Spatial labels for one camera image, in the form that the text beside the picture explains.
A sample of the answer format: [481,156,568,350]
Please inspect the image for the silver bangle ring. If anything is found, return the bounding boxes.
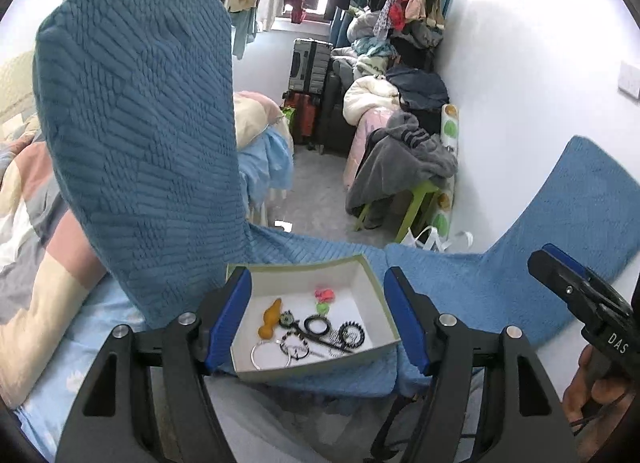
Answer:
[249,339,292,371]

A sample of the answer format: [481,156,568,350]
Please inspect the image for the orange gourd pendant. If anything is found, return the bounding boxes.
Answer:
[257,297,282,339]

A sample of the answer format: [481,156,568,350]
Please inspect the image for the dark beaded bracelet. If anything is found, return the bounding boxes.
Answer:
[280,332,313,363]

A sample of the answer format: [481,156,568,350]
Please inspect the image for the black coil hair tie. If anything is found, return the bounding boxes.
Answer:
[337,320,366,349]

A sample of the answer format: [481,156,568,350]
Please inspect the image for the green white cardboard box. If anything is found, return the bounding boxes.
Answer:
[230,254,399,382]

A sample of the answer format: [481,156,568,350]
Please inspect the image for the black round bangle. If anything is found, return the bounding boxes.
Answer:
[303,315,332,337]

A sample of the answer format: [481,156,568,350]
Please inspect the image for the pink flower hair clip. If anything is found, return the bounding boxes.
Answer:
[314,287,335,304]

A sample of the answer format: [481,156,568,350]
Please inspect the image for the person's right hand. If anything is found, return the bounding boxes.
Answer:
[562,345,638,462]

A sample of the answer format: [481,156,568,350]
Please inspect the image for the fruit print ironing board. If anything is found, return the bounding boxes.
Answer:
[431,104,460,241]

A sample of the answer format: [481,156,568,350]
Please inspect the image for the patchwork quilt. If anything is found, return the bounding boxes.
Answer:
[0,49,109,411]

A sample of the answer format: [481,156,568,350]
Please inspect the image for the green plastic stool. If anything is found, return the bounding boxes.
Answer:
[354,179,442,244]

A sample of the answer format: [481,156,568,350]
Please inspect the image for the grey blanket on stool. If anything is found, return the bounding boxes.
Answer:
[345,111,447,215]

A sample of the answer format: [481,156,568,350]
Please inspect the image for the pile of clothes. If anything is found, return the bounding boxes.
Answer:
[331,12,449,133]

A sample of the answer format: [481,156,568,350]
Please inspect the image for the light blue bed sheet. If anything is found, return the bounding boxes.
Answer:
[238,131,294,210]

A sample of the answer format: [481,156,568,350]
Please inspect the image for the red suitcase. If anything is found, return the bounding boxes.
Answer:
[282,90,320,145]

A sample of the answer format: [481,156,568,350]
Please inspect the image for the beige pink pillow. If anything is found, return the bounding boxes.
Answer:
[233,92,283,150]

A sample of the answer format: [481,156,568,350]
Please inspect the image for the grey hard suitcase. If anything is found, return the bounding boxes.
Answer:
[288,38,333,95]

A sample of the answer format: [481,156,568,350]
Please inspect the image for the blue textured blanket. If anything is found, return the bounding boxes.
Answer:
[31,0,640,399]

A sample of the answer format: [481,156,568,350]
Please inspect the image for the white bag handles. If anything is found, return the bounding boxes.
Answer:
[400,226,474,253]

